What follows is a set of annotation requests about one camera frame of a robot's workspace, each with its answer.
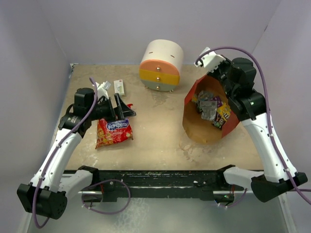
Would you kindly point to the red candy snack bag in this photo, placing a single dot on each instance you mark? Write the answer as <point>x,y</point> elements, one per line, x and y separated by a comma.
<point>109,133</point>

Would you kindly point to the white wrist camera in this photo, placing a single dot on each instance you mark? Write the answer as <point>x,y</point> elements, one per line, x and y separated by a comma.
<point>210,61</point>
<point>102,89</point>

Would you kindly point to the small white green box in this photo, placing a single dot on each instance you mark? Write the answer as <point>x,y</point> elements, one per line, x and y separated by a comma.
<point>119,87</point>

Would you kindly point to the brown yellow candy packet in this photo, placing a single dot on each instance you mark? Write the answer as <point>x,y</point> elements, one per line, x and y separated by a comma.
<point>223,113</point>

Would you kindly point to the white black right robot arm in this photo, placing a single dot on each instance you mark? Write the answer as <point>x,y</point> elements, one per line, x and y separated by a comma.
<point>279,175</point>

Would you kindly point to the silver foil snack packet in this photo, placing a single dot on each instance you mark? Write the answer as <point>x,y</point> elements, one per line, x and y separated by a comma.
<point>206,106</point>

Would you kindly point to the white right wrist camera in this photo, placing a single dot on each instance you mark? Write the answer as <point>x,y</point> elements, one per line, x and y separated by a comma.
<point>210,61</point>

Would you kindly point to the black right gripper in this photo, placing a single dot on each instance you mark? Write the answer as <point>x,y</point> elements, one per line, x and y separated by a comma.
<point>214,72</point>

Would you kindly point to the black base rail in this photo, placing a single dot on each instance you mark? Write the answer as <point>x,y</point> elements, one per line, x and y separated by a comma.
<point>161,184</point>

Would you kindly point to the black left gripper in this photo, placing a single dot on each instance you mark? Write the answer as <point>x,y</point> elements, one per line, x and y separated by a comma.
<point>124,111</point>

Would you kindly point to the red brown paper bag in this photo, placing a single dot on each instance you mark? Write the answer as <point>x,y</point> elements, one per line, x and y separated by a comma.
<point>199,130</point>

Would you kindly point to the round white mini drawer chest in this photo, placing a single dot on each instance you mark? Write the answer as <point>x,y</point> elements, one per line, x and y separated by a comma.
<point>160,68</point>

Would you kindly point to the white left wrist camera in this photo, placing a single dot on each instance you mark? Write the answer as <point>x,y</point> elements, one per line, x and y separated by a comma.
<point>102,89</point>

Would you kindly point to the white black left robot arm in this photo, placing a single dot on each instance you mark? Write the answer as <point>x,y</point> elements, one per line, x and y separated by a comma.
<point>45,195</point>

